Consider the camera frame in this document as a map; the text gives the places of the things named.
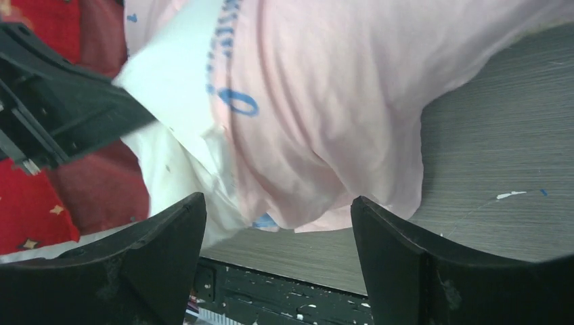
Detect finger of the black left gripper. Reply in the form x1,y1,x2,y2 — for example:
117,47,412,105
1,22,155,173

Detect red patterned pillowcase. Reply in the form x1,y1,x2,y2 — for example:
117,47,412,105
1,1,148,255

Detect pink pillowcase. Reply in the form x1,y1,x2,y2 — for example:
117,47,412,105
123,0,574,234

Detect white pillow in red case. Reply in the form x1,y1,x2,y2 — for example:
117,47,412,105
1,222,135,264

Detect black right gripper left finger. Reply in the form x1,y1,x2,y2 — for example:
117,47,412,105
1,193,206,324

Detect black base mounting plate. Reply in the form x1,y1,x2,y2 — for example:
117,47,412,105
187,258,374,324

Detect white pillow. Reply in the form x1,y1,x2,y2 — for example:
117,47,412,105
113,1,247,248
1,222,135,264

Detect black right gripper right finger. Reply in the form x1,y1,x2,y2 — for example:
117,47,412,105
351,197,573,325

